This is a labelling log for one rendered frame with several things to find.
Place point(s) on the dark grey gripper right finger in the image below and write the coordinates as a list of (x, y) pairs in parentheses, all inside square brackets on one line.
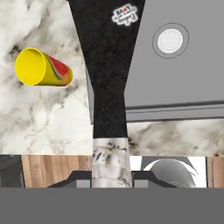
[(151, 181)]

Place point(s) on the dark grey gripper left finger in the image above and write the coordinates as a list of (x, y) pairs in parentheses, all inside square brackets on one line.
[(70, 181)]

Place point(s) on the grey sink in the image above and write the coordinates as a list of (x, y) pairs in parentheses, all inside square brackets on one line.
[(180, 81)]

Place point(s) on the yellow cup with watermelon print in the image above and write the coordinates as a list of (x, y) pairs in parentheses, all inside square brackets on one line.
[(32, 67)]

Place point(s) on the white round sink drain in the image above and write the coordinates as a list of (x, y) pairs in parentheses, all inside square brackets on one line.
[(170, 40)]

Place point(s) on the wooden cupboard front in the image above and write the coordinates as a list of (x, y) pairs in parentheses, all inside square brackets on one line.
[(49, 170), (216, 172)]

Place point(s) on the white and grey panel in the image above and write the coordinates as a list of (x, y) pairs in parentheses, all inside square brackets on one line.
[(175, 172)]

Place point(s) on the dark grey cupboard front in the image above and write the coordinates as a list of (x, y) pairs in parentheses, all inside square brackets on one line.
[(10, 172)]

